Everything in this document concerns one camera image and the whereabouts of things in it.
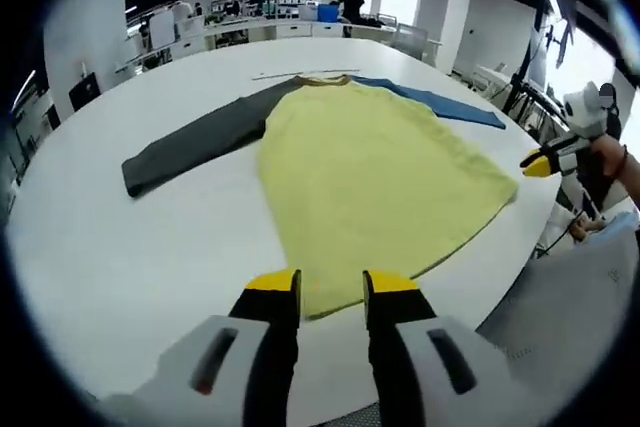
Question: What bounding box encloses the mesh office chair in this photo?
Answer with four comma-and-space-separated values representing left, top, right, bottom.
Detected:
392, 22, 429, 61

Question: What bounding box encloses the white desk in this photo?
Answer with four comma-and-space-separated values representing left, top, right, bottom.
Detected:
472, 64, 517, 99

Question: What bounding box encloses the black metal rack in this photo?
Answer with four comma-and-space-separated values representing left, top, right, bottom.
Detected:
0, 95, 50, 184

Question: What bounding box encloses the long white counter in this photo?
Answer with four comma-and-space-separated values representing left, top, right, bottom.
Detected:
128, 15, 402, 69

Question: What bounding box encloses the person's right hand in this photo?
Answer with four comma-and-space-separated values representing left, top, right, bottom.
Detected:
589, 133, 626, 179

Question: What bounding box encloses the yellow grey blue garment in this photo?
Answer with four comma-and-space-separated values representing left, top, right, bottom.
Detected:
121, 73, 520, 321

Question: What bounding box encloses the person's grey clothing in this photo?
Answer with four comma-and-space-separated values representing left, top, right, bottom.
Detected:
478, 236, 640, 379

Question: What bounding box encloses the black box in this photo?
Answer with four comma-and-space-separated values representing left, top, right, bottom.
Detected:
68, 72, 102, 113

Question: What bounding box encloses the white board panel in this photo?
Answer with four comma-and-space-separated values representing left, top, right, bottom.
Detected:
149, 14, 177, 49

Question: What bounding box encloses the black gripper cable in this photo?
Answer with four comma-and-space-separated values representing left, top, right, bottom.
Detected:
542, 209, 586, 259

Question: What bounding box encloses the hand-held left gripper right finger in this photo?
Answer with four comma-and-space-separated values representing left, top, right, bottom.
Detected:
361, 268, 521, 427

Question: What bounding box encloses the black monitor stand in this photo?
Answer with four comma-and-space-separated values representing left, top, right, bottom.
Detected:
501, 0, 577, 119

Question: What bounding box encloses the white table power strip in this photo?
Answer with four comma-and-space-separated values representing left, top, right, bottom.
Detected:
251, 67, 362, 83

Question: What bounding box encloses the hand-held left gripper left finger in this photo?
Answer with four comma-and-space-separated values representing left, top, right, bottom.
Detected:
99, 268, 304, 427

